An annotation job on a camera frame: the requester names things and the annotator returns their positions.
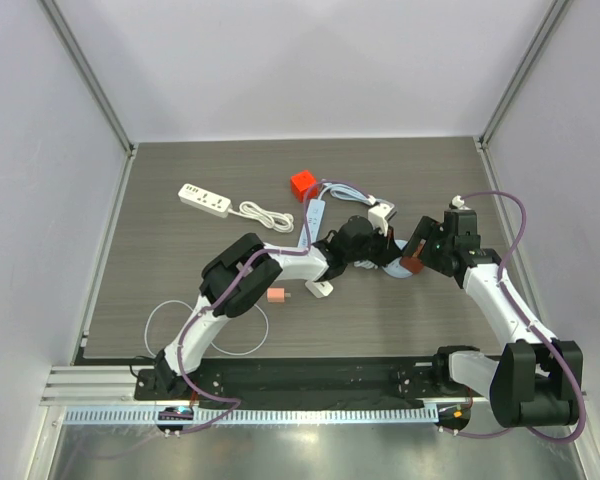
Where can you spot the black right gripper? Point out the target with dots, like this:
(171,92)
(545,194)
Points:
(425,240)

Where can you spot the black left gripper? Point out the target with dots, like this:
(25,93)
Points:
(389,252)

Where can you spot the dark red cube adapter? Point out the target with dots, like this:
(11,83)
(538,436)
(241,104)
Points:
(412,263)

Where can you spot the round light blue socket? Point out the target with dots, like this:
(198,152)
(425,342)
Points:
(394,269)

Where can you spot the white cube charger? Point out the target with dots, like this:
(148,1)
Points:
(319,289)

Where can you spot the orange-red cube socket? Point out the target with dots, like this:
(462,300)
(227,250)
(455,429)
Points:
(300,184)

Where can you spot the pink plug adapter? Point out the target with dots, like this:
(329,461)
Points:
(277,295)

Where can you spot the white power strip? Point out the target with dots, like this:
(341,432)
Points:
(204,200)

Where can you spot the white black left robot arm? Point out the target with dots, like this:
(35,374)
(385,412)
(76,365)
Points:
(234,281)

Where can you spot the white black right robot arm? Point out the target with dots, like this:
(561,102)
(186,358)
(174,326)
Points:
(537,380)

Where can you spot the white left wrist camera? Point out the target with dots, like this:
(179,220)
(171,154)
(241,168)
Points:
(380,214)

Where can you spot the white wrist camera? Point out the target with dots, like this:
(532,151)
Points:
(380,214)
(458,202)

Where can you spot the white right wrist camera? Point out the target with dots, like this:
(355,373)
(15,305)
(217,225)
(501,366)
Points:
(458,202)

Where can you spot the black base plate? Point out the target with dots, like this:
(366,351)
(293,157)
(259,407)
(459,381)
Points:
(329,383)

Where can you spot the white slotted cable duct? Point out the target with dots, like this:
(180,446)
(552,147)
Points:
(173,416)

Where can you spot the aluminium frame post right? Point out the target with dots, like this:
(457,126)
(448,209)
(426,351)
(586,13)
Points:
(547,27)

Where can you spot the aluminium frame post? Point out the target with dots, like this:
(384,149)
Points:
(71,45)
(547,27)

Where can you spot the aluminium frame post left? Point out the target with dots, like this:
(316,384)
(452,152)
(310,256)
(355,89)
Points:
(71,45)

